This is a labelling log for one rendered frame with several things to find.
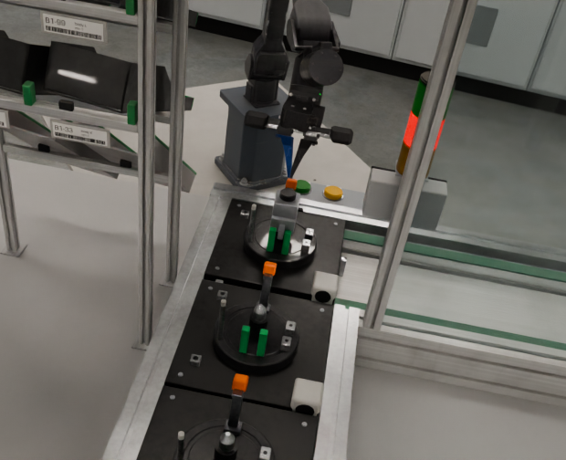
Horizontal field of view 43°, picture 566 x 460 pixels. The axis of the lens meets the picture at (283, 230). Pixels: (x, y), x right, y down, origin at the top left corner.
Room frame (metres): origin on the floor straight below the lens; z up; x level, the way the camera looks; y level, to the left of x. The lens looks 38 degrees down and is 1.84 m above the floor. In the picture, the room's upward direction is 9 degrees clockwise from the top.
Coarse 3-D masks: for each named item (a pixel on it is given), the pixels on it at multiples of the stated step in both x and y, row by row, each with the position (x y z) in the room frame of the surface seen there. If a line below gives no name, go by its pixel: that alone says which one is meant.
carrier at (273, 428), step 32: (160, 416) 0.63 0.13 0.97; (192, 416) 0.64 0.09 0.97; (224, 416) 0.65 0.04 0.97; (256, 416) 0.66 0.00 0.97; (288, 416) 0.67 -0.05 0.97; (160, 448) 0.58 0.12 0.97; (192, 448) 0.57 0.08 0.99; (224, 448) 0.55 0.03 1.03; (256, 448) 0.59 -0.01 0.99; (288, 448) 0.61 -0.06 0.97
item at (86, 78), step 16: (64, 48) 0.94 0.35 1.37; (80, 48) 0.94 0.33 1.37; (48, 64) 0.94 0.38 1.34; (64, 64) 0.93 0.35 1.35; (80, 64) 0.93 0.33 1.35; (96, 64) 0.93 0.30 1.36; (112, 64) 0.92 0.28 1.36; (128, 64) 0.92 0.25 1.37; (48, 80) 0.93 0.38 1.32; (64, 80) 0.92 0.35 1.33; (80, 80) 0.92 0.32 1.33; (96, 80) 0.92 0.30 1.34; (112, 80) 0.91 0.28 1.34; (128, 80) 0.91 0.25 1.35; (160, 80) 1.01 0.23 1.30; (64, 96) 0.91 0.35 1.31; (80, 96) 0.91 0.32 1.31; (96, 96) 0.91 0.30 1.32; (112, 96) 0.90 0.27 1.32; (128, 96) 0.91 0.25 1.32; (160, 96) 1.01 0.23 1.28
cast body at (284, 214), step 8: (280, 192) 1.06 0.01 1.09; (288, 192) 1.06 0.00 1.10; (280, 200) 1.05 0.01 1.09; (288, 200) 1.05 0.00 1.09; (296, 200) 1.05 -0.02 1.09; (280, 208) 1.03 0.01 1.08; (288, 208) 1.03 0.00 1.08; (296, 208) 1.03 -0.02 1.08; (272, 216) 1.03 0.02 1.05; (280, 216) 1.04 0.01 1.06; (288, 216) 1.03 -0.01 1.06; (296, 216) 1.04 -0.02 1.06; (272, 224) 1.03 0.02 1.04; (280, 224) 1.03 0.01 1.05; (288, 224) 1.03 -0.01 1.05; (280, 232) 1.01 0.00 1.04
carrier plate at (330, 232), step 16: (240, 208) 1.16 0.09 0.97; (256, 208) 1.17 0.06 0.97; (272, 208) 1.17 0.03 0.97; (224, 224) 1.10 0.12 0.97; (240, 224) 1.11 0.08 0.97; (320, 224) 1.15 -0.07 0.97; (336, 224) 1.15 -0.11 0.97; (224, 240) 1.05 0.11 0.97; (240, 240) 1.06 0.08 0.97; (320, 240) 1.09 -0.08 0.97; (336, 240) 1.10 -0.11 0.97; (224, 256) 1.00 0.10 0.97; (240, 256) 1.01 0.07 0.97; (320, 256) 1.04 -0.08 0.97; (336, 256) 1.05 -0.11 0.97; (208, 272) 0.95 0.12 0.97; (224, 272) 0.96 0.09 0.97; (240, 272) 0.97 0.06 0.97; (256, 272) 0.97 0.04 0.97; (288, 272) 0.99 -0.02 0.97; (304, 272) 0.99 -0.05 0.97; (336, 272) 1.01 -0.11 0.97; (256, 288) 0.94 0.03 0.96; (272, 288) 0.94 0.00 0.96; (288, 288) 0.94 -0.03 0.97; (304, 288) 0.95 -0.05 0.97
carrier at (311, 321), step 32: (224, 288) 0.92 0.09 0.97; (192, 320) 0.83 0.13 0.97; (224, 320) 0.78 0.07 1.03; (256, 320) 0.80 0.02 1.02; (288, 320) 0.84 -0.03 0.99; (320, 320) 0.87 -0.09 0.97; (192, 352) 0.76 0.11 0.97; (224, 352) 0.75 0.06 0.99; (256, 352) 0.76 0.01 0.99; (288, 352) 0.77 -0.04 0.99; (320, 352) 0.80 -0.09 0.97; (192, 384) 0.70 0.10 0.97; (224, 384) 0.71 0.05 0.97; (256, 384) 0.72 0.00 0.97; (288, 384) 0.73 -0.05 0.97; (320, 384) 0.72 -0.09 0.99
